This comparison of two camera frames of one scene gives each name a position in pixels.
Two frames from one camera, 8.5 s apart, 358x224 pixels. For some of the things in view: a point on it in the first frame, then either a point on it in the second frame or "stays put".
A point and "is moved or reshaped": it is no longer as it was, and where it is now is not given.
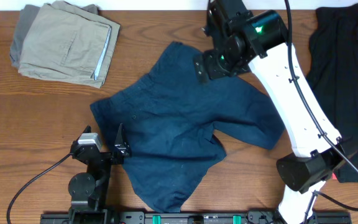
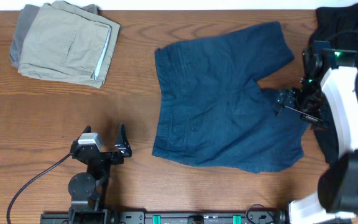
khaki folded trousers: (64, 43) stays put
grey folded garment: (23, 22) stays put
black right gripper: (202, 69) → (301, 112)
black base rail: (202, 217) stays put
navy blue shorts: (171, 119) is moved or reshaped
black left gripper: (103, 156) stays put
